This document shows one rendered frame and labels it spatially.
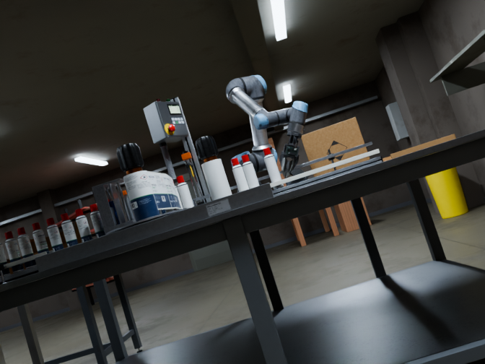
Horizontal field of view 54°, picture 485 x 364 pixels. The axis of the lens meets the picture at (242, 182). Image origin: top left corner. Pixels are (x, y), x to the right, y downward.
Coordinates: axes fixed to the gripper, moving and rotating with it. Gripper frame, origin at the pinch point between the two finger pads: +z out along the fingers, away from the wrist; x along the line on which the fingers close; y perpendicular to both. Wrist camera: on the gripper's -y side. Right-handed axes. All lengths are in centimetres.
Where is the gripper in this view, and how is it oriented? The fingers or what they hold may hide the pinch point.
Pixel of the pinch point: (285, 174)
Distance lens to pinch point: 232.0
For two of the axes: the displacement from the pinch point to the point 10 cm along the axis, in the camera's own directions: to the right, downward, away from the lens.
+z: -2.1, 9.8, -0.5
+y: -0.5, -0.6, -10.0
